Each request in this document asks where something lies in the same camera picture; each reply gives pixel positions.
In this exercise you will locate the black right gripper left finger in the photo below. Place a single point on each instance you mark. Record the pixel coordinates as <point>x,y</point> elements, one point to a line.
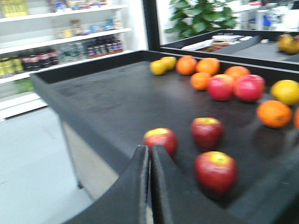
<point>126,200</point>

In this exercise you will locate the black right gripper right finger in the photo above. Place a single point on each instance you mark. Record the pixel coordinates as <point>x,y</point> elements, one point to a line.
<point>175,200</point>

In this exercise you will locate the orange behind pink apples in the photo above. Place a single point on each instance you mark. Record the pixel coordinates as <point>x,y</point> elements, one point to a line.
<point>237,72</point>

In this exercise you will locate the black wooden fruit display table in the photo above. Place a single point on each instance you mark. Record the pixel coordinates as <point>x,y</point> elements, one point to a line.
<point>106,107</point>

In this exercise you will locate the small orange near centre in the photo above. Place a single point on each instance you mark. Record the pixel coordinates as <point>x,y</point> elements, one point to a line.
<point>200,80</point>

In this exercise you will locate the small orange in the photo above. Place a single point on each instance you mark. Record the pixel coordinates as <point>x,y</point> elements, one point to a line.
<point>200,80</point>
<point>296,119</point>
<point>274,114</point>

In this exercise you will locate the pink red apple left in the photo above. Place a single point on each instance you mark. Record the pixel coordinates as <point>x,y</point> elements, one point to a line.
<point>220,87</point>

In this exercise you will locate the pink red apple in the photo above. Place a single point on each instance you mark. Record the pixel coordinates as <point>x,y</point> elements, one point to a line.
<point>220,87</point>
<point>249,88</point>

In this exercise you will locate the small orange left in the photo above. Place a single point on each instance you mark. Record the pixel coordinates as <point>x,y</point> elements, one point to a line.
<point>274,114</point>

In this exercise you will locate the yellow citrus front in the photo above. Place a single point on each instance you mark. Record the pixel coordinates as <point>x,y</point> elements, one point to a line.
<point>158,67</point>

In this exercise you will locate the pink red apple right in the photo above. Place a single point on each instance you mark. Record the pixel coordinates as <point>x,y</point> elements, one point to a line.
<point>249,88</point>

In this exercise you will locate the orange back left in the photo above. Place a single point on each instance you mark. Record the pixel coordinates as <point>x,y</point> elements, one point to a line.
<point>186,65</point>

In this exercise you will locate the orange back right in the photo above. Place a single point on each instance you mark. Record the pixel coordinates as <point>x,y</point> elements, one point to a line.
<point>208,65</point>

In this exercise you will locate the small orange right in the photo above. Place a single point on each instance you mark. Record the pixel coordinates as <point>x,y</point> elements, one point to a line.
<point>296,119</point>

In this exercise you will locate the yellow orange fruit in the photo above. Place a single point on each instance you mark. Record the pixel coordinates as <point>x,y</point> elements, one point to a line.
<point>286,91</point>

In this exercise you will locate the cola bottles on shelf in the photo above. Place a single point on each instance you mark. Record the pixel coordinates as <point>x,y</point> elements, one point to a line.
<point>39,58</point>

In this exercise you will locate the black upper display shelf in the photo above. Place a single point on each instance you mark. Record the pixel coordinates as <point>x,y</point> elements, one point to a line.
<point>259,50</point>

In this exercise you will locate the green potted plant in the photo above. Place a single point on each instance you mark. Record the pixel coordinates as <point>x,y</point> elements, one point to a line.
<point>195,17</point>

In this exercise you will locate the white store shelf unit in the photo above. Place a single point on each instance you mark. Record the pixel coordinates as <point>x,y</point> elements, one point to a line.
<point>79,30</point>

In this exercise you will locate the brown yellow pear front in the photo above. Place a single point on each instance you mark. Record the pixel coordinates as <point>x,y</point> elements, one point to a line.
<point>288,44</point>

